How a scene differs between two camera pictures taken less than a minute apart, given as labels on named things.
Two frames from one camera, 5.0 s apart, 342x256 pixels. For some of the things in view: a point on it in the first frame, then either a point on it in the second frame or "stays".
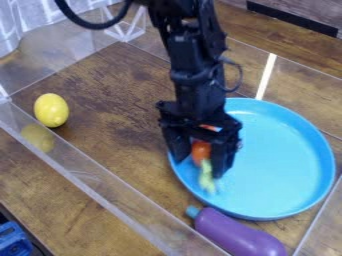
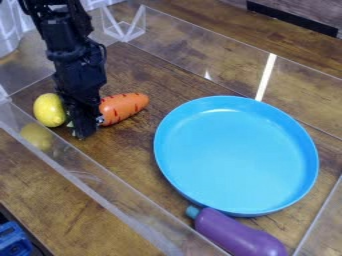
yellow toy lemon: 51,110 stays
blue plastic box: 13,242 stays
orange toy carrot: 200,154 to 119,106
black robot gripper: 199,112 to 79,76
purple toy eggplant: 232,235 stays
